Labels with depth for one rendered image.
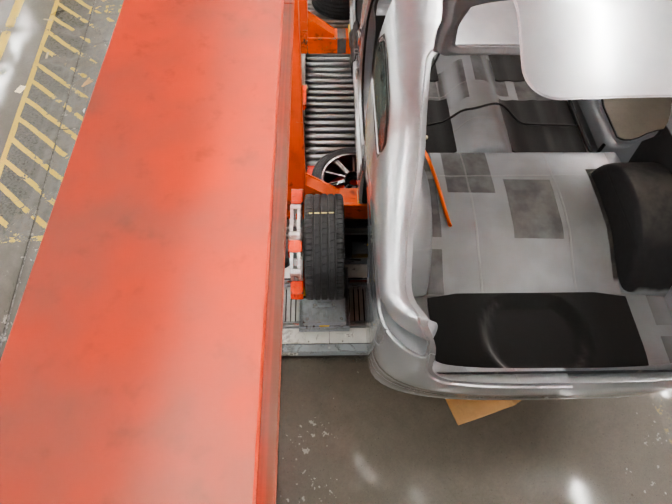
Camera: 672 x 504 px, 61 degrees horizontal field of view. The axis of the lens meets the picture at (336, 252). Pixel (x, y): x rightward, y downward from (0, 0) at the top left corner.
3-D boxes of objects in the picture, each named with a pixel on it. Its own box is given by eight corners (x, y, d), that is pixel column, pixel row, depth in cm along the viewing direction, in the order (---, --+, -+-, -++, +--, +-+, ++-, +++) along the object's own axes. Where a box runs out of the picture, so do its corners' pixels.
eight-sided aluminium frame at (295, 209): (302, 306, 361) (300, 258, 316) (292, 306, 361) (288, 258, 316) (303, 237, 392) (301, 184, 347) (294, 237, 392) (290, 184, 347)
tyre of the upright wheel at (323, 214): (340, 248, 401) (343, 321, 354) (307, 248, 401) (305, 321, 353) (342, 172, 356) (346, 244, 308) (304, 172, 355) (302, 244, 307)
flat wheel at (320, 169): (406, 217, 443) (410, 197, 424) (326, 238, 430) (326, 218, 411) (376, 159, 479) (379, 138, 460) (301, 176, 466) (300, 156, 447)
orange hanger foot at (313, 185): (378, 219, 410) (382, 187, 381) (306, 220, 408) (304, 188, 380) (377, 201, 419) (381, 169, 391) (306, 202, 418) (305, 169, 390)
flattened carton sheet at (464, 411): (529, 399, 388) (531, 398, 385) (457, 425, 377) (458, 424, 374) (508, 361, 404) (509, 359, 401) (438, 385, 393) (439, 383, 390)
